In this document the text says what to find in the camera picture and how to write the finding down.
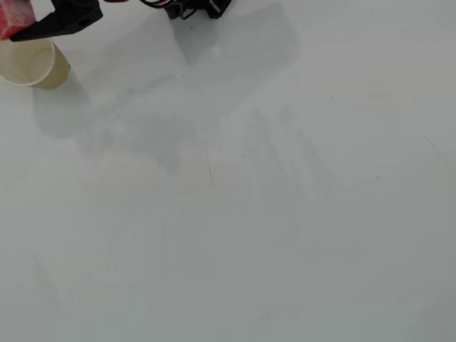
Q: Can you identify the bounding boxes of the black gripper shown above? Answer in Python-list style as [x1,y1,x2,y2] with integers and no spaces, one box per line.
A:
[9,0,105,43]

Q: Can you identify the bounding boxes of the beige paper cup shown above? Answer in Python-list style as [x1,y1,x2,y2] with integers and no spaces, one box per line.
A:
[0,35,71,90]

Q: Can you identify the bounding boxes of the coloured servo wires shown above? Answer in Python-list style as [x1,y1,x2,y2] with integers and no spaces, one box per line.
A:
[138,0,179,9]

